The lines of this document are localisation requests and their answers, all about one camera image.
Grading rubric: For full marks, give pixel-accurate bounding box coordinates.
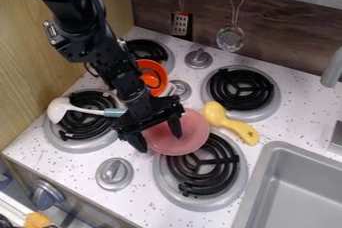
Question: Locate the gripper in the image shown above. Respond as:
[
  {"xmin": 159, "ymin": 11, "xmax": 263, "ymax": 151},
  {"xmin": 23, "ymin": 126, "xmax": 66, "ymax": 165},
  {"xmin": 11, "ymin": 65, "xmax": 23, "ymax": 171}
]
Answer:
[{"xmin": 110, "ymin": 94, "xmax": 188, "ymax": 154}]

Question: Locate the toy stove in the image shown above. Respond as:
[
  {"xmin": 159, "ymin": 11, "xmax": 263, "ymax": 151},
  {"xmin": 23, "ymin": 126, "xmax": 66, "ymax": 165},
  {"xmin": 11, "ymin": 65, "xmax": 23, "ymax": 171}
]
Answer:
[{"xmin": 41, "ymin": 37, "xmax": 284, "ymax": 213}]

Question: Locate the pink plate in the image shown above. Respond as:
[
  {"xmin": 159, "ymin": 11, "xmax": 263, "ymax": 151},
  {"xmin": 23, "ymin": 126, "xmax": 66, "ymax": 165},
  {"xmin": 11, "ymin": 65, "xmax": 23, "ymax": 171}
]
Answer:
[{"xmin": 141, "ymin": 107, "xmax": 212, "ymax": 157}]

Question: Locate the orange toy bowl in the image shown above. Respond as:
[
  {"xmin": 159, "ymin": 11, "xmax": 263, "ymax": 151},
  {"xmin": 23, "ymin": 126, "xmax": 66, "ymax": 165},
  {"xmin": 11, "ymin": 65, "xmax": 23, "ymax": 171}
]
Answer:
[{"xmin": 134, "ymin": 58, "xmax": 171, "ymax": 98}]

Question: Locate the yellow toy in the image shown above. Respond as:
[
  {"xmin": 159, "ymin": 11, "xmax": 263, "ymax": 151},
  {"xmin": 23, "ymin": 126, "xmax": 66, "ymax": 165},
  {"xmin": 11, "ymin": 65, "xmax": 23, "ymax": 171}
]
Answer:
[{"xmin": 201, "ymin": 100, "xmax": 262, "ymax": 147}]

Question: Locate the white ladle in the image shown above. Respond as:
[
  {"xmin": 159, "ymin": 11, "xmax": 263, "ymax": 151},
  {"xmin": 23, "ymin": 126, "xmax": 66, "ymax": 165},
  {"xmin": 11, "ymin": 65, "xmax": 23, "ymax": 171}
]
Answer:
[{"xmin": 45, "ymin": 96, "xmax": 129, "ymax": 125}]

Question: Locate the silver grater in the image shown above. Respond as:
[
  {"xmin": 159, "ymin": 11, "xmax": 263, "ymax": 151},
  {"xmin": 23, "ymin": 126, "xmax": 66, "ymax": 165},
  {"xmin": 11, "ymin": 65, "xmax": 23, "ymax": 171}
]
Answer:
[{"xmin": 169, "ymin": 0, "xmax": 193, "ymax": 38}]

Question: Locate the silver strainer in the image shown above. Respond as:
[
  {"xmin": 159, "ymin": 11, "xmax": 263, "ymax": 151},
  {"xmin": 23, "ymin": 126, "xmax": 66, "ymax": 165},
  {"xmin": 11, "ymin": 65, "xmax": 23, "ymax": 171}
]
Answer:
[{"xmin": 215, "ymin": 0, "xmax": 248, "ymax": 53}]

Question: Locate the toy sink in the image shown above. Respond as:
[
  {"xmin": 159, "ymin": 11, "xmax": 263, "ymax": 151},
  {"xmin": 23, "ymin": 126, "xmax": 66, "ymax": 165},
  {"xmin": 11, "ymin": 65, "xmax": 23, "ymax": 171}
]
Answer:
[{"xmin": 231, "ymin": 140, "xmax": 342, "ymax": 228}]

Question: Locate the tap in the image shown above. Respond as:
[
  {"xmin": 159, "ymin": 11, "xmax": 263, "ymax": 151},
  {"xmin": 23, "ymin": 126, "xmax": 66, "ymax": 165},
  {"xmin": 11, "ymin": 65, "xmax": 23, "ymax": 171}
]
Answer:
[{"xmin": 319, "ymin": 45, "xmax": 342, "ymax": 89}]

